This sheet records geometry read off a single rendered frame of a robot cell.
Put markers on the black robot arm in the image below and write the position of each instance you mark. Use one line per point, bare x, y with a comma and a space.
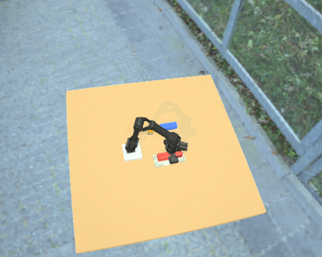
173, 139

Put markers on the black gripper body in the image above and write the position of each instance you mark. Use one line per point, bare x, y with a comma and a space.
173, 159

